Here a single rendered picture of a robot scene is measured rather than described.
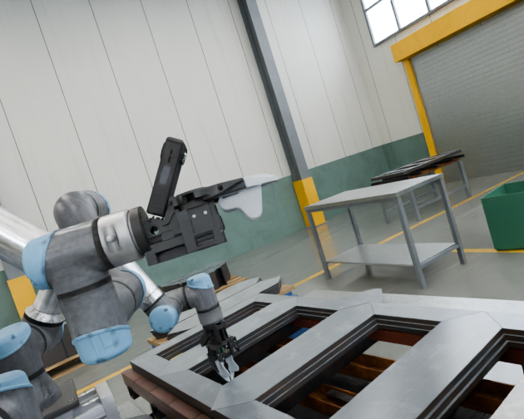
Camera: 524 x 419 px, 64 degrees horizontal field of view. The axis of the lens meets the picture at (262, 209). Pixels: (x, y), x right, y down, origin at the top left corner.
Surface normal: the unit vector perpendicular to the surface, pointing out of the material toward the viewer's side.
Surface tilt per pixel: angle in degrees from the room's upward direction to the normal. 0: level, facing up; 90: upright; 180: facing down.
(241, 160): 90
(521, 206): 90
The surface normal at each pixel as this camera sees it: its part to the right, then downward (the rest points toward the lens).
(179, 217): 0.03, -0.07
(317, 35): 0.48, -0.08
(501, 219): -0.73, 0.29
